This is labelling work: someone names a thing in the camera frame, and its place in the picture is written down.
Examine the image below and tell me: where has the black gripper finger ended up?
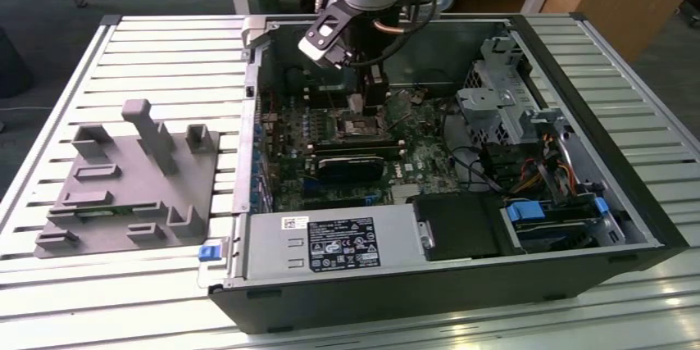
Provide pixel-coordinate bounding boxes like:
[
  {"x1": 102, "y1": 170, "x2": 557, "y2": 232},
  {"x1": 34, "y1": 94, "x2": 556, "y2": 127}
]
[
  {"x1": 348, "y1": 73, "x2": 368, "y2": 117},
  {"x1": 364, "y1": 65, "x2": 389, "y2": 120}
]

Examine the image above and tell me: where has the CPU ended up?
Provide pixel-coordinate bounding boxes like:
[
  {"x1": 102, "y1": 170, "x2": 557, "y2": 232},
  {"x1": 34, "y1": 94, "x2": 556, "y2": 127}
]
[{"x1": 345, "y1": 114, "x2": 382, "y2": 136}]

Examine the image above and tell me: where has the metal socket cover frame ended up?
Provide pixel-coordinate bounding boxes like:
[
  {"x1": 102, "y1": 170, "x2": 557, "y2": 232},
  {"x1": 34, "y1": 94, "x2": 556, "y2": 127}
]
[{"x1": 380, "y1": 90, "x2": 420, "y2": 134}]

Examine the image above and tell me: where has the thin wire locking lever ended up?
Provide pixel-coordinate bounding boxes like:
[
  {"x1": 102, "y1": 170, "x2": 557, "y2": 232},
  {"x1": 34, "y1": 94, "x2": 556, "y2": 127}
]
[{"x1": 386, "y1": 97, "x2": 420, "y2": 134}]

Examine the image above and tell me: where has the CPU socket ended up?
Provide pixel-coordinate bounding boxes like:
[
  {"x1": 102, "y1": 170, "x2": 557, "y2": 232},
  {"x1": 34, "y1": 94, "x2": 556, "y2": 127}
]
[{"x1": 330, "y1": 107, "x2": 393, "y2": 140}]

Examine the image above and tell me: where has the black graphics card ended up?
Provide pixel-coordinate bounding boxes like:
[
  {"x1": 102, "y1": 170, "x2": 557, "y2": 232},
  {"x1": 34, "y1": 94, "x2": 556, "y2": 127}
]
[{"x1": 313, "y1": 155, "x2": 386, "y2": 185}]

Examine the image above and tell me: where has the green motherboard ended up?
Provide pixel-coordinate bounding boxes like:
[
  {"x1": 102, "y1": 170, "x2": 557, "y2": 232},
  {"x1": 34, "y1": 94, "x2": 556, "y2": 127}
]
[{"x1": 256, "y1": 87, "x2": 477, "y2": 210}]

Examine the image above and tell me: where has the metal drive cage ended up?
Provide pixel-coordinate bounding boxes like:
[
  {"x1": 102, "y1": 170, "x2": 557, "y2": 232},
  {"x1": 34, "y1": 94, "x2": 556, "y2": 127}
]
[{"x1": 456, "y1": 36, "x2": 548, "y2": 146}]

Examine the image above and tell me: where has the small silver heatsink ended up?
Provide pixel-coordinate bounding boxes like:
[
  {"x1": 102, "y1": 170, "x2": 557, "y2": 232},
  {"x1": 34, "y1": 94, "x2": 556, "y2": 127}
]
[{"x1": 390, "y1": 184, "x2": 425, "y2": 203}]

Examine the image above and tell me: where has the black plastic fan shroud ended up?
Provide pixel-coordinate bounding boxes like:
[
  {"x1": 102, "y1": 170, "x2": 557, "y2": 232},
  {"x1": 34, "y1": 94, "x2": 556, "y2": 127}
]
[{"x1": 412, "y1": 193, "x2": 520, "y2": 263}]

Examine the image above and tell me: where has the grey power supply unit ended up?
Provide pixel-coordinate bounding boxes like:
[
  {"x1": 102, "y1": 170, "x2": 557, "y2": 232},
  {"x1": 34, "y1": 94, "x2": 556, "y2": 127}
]
[{"x1": 240, "y1": 204, "x2": 433, "y2": 281}]

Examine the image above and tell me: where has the hard disk in blue carrier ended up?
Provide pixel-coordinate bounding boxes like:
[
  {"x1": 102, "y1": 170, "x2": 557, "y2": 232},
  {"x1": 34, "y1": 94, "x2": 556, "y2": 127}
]
[{"x1": 502, "y1": 198, "x2": 612, "y2": 255}]

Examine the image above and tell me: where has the grey parts rack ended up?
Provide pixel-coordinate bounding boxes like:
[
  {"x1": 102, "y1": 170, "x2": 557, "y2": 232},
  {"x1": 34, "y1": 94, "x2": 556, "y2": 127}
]
[{"x1": 33, "y1": 98, "x2": 221, "y2": 260}]

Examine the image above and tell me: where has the black open PC case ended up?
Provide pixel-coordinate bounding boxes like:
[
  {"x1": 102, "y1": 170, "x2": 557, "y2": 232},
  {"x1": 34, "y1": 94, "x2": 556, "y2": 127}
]
[{"x1": 206, "y1": 11, "x2": 689, "y2": 334}]

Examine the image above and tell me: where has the green RAM stick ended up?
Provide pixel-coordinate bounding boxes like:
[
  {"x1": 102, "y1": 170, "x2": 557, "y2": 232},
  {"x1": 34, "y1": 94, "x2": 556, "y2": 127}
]
[{"x1": 74, "y1": 206, "x2": 137, "y2": 217}]

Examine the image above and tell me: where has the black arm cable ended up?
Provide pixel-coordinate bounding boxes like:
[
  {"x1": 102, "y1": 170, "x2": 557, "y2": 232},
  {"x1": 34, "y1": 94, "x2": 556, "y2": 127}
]
[{"x1": 346, "y1": 0, "x2": 441, "y2": 67}]

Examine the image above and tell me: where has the black and white wrist camera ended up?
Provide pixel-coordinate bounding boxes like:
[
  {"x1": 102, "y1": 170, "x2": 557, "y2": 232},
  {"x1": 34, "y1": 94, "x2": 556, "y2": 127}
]
[{"x1": 297, "y1": 1, "x2": 356, "y2": 69}]

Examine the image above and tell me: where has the coloured power wire bundle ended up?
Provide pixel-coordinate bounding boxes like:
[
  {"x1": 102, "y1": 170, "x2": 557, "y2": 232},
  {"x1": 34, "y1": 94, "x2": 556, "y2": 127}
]
[{"x1": 510, "y1": 132, "x2": 581, "y2": 206}]

